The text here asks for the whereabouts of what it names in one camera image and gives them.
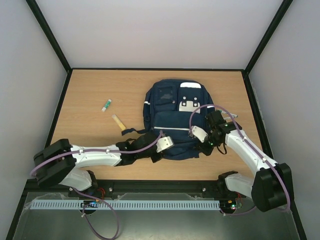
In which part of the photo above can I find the right controller circuit board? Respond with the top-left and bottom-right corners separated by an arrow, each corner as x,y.
219,198 -> 243,210

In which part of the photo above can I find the left controller circuit board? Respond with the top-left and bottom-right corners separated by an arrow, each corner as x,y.
79,199 -> 103,209

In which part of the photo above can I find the navy blue student backpack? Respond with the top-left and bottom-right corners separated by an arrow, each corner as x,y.
137,79 -> 215,161

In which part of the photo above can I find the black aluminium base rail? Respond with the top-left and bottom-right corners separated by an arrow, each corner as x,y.
24,179 -> 291,201

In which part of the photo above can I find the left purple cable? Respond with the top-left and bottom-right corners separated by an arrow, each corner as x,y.
29,129 -> 165,240

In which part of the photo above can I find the yellow highlighter pen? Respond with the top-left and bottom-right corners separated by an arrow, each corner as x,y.
111,114 -> 127,131

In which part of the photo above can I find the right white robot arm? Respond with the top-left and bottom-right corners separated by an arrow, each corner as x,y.
190,110 -> 293,212

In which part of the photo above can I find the light blue slotted cable duct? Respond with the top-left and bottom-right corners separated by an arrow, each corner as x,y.
30,199 -> 220,211

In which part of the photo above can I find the controller circuit board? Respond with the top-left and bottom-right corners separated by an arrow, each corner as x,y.
219,198 -> 243,210
79,199 -> 103,209

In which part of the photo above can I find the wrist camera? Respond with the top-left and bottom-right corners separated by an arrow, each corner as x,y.
189,125 -> 208,143
156,136 -> 174,153

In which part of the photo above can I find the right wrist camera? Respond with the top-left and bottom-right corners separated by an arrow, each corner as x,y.
189,125 -> 208,143

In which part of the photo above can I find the black enclosure frame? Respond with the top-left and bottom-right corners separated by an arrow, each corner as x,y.
6,0 -> 307,240

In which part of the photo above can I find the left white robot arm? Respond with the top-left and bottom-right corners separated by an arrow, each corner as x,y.
30,132 -> 174,191

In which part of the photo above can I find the green capped marker pen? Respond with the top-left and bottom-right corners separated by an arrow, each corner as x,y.
219,110 -> 238,120

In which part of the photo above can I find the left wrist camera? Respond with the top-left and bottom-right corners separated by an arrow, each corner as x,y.
156,136 -> 174,153

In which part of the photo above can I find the green capped glue stick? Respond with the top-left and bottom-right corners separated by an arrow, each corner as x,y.
101,99 -> 112,112

